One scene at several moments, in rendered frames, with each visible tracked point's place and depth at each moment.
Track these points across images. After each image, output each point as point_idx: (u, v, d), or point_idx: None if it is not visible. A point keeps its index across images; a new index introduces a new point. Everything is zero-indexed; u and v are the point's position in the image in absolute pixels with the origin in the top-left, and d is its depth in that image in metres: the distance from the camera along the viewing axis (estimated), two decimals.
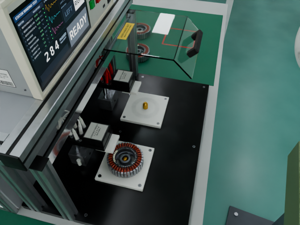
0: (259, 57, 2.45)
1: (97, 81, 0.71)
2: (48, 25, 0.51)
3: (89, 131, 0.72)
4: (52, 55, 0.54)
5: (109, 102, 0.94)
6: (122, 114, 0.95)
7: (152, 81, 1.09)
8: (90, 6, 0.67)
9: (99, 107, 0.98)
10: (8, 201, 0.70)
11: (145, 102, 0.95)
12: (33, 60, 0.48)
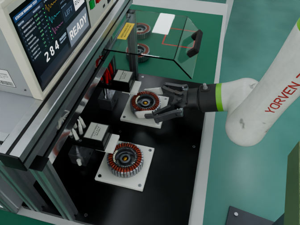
0: (259, 57, 2.45)
1: (97, 81, 0.71)
2: (48, 25, 0.51)
3: (89, 131, 0.72)
4: (52, 55, 0.54)
5: (109, 102, 0.94)
6: (122, 114, 0.95)
7: (152, 81, 1.09)
8: (90, 6, 0.67)
9: (99, 107, 0.98)
10: (8, 201, 0.70)
11: (145, 102, 0.95)
12: (33, 60, 0.48)
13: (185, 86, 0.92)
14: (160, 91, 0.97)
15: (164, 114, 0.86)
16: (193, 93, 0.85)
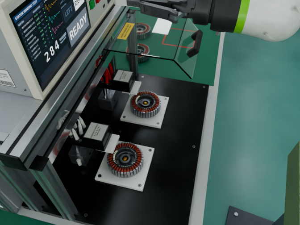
0: (259, 57, 2.45)
1: (97, 81, 0.71)
2: (48, 25, 0.51)
3: (89, 131, 0.72)
4: (52, 55, 0.54)
5: (109, 102, 0.94)
6: (122, 114, 0.95)
7: (152, 81, 1.09)
8: (90, 6, 0.67)
9: (99, 107, 0.98)
10: (8, 201, 0.70)
11: (145, 102, 0.95)
12: (33, 60, 0.48)
13: (176, 21, 0.59)
14: (140, 0, 0.63)
15: None
16: None
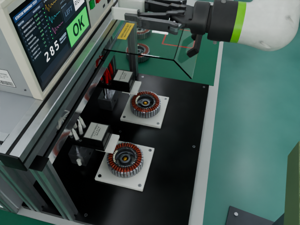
0: (259, 57, 2.45)
1: (97, 81, 0.71)
2: (48, 25, 0.51)
3: (89, 131, 0.72)
4: (52, 55, 0.54)
5: (109, 102, 0.94)
6: (122, 114, 0.95)
7: (152, 81, 1.09)
8: (90, 6, 0.67)
9: (99, 107, 0.98)
10: (8, 201, 0.70)
11: (145, 102, 0.95)
12: (33, 60, 0.48)
13: (176, 32, 0.61)
14: (138, 14, 0.64)
15: None
16: None
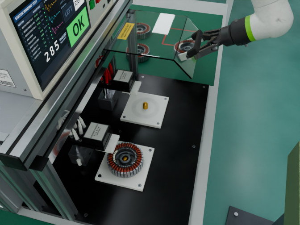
0: (259, 57, 2.45)
1: (97, 81, 0.71)
2: (48, 25, 0.51)
3: (89, 131, 0.72)
4: (52, 55, 0.54)
5: (109, 102, 0.94)
6: (122, 114, 0.95)
7: (152, 81, 1.09)
8: (90, 6, 0.67)
9: (99, 107, 0.98)
10: (8, 201, 0.70)
11: (145, 102, 0.95)
12: (33, 60, 0.48)
13: (217, 49, 0.98)
14: None
15: None
16: None
